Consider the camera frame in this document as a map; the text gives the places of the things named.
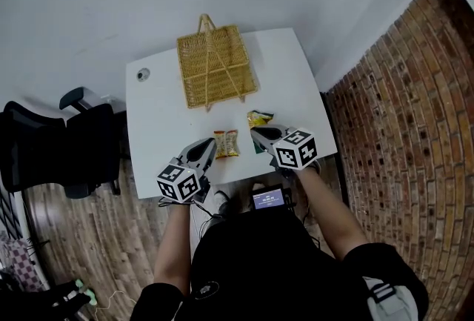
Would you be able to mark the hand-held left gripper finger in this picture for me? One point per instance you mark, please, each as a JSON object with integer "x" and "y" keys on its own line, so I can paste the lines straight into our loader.
{"x": 184, "y": 153}
{"x": 209, "y": 160}

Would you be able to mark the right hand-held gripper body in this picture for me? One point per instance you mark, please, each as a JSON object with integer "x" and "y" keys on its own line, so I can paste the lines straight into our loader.
{"x": 296, "y": 149}

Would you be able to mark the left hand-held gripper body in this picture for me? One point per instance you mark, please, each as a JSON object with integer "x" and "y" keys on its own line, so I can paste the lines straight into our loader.
{"x": 177, "y": 184}

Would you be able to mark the yellow green snack bag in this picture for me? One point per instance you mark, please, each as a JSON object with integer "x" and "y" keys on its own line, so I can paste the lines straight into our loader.
{"x": 257, "y": 118}

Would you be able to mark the orange-ended peanut snack packet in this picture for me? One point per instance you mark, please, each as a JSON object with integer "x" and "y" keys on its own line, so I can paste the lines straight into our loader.
{"x": 226, "y": 144}

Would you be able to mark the wicker basket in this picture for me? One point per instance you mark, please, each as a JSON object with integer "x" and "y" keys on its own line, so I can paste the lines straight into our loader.
{"x": 215, "y": 63}

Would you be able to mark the person's left forearm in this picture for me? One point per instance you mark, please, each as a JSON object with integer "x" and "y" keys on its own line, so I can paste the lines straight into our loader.
{"x": 172, "y": 241}

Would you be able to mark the person's right forearm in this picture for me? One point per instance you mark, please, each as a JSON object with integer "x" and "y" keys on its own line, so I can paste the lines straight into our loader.
{"x": 329, "y": 208}

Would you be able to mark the grey white shoulder bag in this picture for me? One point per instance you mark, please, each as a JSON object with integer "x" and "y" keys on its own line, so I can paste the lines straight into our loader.
{"x": 392, "y": 302}

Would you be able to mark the person's right shoe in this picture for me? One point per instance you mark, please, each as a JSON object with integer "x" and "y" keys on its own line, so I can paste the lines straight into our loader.
{"x": 258, "y": 186}

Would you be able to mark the person's left shoe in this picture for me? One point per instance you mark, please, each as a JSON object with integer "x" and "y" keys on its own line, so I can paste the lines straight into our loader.
{"x": 223, "y": 202}

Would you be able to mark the small black screen device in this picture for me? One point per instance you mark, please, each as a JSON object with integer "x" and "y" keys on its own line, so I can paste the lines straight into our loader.
{"x": 268, "y": 198}

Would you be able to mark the black office chair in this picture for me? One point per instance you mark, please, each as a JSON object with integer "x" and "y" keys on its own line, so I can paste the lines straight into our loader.
{"x": 66, "y": 149}

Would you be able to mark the person's black shirt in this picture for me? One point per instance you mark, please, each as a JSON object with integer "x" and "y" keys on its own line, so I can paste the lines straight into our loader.
{"x": 266, "y": 271}

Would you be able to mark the black metal railing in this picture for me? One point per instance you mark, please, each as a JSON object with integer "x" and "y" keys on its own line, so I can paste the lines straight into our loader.
{"x": 7, "y": 215}

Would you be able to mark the purple white checkered cloth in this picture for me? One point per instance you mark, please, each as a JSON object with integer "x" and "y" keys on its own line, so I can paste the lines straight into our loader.
{"x": 20, "y": 264}

